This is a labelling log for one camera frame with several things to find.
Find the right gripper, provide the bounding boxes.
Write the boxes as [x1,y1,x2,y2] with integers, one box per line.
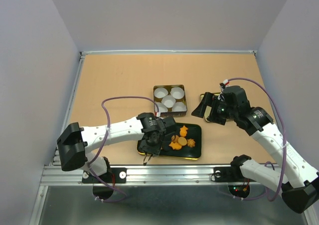
[190,92,237,125]

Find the orange fish cookie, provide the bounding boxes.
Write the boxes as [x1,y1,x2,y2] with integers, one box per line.
[169,142,182,150]
[179,125,188,137]

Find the metal tongs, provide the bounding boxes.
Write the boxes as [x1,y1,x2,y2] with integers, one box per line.
[143,153,153,166]

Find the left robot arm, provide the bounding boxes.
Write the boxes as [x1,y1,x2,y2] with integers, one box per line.
[57,113,177,182]

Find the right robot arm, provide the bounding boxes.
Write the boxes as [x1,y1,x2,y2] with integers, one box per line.
[191,86,319,214]

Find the gold tin lid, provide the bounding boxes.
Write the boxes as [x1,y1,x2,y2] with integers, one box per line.
[201,92,226,125]

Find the white paper cup bottom-left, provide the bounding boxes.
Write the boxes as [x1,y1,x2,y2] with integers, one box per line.
[155,102,168,113]

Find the white paper cup bottom-right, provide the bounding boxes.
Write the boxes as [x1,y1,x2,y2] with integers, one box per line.
[172,102,187,112]

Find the brown swirl cookie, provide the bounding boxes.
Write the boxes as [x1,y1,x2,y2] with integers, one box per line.
[171,135,179,143]

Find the black sandwich cookie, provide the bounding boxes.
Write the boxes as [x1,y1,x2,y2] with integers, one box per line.
[161,145,172,152]

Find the white paper cup top-right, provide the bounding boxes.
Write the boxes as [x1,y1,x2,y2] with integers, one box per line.
[170,87,184,99]

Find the round sandwich biscuit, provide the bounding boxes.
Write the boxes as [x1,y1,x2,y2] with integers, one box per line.
[177,137,187,146]

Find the white paper cup centre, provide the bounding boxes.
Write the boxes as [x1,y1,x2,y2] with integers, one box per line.
[161,95,176,108]

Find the square cookie tin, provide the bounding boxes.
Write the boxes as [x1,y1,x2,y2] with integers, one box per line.
[153,85,187,117]

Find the black serving tray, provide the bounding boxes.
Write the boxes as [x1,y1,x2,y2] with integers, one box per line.
[137,123,202,160]

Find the flower swirl cookie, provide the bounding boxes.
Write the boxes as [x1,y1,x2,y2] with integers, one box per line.
[187,139,196,148]

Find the white paper cup top-left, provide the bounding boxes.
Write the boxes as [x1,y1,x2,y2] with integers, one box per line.
[154,87,168,99]

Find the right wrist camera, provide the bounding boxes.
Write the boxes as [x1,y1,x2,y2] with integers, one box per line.
[218,92,227,102]

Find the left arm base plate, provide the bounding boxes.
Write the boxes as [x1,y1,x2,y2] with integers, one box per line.
[82,167,127,185]

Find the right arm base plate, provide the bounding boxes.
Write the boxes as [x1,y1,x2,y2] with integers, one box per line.
[210,166,255,183]

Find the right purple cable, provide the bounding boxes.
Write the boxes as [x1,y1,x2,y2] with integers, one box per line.
[219,77,287,202]

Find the aluminium front rail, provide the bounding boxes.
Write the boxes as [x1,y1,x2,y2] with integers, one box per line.
[39,163,307,186]

